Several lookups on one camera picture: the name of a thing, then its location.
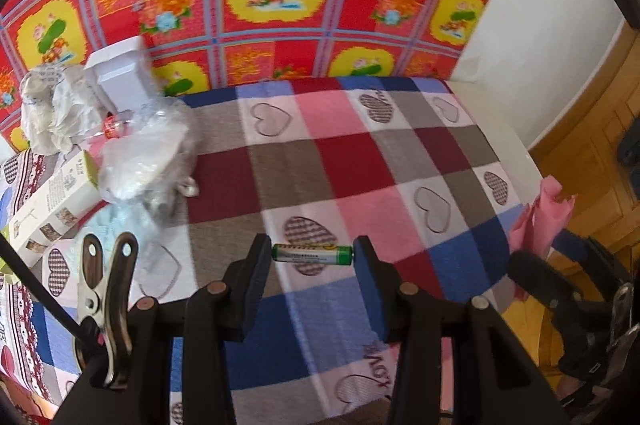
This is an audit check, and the wooden bed frame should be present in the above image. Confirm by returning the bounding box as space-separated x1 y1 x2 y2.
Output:
442 80 546 206

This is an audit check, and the white styrofoam packing block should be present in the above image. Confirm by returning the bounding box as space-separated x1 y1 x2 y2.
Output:
82 36 161 113

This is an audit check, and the white and green cardboard box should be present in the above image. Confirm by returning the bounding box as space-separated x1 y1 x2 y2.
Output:
7 149 101 266

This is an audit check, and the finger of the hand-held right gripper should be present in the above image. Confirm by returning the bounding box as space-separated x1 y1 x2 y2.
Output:
552 230 631 301
507 250 608 331

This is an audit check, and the white paper bag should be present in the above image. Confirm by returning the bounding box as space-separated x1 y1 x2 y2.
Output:
20 65 103 155

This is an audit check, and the light blue plastic wrapper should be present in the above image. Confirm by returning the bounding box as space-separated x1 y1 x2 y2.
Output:
82 200 166 251

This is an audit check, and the green battery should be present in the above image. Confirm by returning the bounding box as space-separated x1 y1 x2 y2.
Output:
271 242 355 265

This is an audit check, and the clear plastic bag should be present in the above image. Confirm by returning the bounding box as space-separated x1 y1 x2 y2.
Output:
95 98 201 226

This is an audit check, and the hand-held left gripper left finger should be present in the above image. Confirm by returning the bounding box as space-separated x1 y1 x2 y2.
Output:
52 232 273 425

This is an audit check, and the thick black cable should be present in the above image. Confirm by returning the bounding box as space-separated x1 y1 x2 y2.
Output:
0 237 101 356

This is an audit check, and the red floral wall cloth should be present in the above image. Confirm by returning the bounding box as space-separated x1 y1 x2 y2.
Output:
0 0 523 153

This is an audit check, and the pink paper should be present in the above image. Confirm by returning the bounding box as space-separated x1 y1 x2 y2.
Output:
510 175 576 303

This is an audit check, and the plaid heart blanket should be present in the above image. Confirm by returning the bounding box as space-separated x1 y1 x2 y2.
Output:
0 75 546 425

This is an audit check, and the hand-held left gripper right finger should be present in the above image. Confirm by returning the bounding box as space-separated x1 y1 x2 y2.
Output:
352 235 571 425

